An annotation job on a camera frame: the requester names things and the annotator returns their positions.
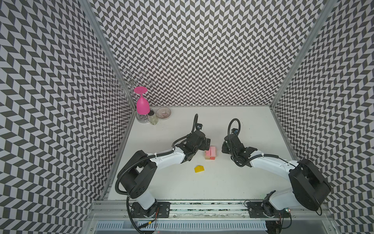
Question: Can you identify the light pink rectangular block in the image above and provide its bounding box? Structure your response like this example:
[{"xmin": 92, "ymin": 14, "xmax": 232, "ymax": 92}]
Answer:
[{"xmin": 210, "ymin": 146, "xmax": 216, "ymax": 158}]

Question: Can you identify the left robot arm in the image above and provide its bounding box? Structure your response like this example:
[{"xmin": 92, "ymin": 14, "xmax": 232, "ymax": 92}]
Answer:
[{"xmin": 115, "ymin": 130, "xmax": 211, "ymax": 217}]

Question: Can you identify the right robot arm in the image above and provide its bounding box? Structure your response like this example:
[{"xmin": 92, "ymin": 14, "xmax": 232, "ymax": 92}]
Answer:
[{"xmin": 222, "ymin": 134, "xmax": 332, "ymax": 217}]

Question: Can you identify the yellow house-shaped block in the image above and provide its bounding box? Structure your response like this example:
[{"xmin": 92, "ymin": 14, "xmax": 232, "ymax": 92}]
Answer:
[{"xmin": 194, "ymin": 165, "xmax": 205, "ymax": 173}]

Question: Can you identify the small striped bowl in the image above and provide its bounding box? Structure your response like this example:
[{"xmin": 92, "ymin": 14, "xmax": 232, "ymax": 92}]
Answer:
[{"xmin": 156, "ymin": 107, "xmax": 171, "ymax": 120}]

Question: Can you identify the glass spice jar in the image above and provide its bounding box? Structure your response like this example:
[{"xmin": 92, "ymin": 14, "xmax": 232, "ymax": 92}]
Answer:
[{"xmin": 148, "ymin": 109, "xmax": 158, "ymax": 125}]

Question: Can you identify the pink plastic wine glass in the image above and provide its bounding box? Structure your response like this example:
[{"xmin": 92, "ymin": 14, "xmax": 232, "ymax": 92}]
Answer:
[{"xmin": 134, "ymin": 86, "xmax": 150, "ymax": 115}]

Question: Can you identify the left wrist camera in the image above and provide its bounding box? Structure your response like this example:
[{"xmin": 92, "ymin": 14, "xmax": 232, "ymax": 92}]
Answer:
[{"xmin": 195, "ymin": 123, "xmax": 203, "ymax": 131}]

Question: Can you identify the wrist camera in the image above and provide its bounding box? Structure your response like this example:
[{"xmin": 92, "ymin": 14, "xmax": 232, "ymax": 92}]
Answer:
[
  {"xmin": 195, "ymin": 123, "xmax": 203, "ymax": 131},
  {"xmin": 231, "ymin": 128, "xmax": 240, "ymax": 136}
]

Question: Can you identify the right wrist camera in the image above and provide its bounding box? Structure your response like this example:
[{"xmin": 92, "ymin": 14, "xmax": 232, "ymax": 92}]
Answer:
[{"xmin": 231, "ymin": 128, "xmax": 240, "ymax": 136}]

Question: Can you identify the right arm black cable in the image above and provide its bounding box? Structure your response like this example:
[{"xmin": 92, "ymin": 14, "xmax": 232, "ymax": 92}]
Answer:
[{"xmin": 227, "ymin": 118, "xmax": 299, "ymax": 168}]

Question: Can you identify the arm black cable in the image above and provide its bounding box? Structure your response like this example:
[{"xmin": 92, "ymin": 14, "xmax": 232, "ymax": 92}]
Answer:
[
  {"xmin": 114, "ymin": 113, "xmax": 199, "ymax": 234},
  {"xmin": 227, "ymin": 118, "xmax": 299, "ymax": 168}
]

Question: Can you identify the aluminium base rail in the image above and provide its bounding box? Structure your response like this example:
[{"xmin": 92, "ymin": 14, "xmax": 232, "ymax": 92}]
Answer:
[{"xmin": 87, "ymin": 199, "xmax": 331, "ymax": 221}]

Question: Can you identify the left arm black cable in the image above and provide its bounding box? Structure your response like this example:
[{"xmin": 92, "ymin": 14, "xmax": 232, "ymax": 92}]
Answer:
[{"xmin": 114, "ymin": 113, "xmax": 199, "ymax": 234}]

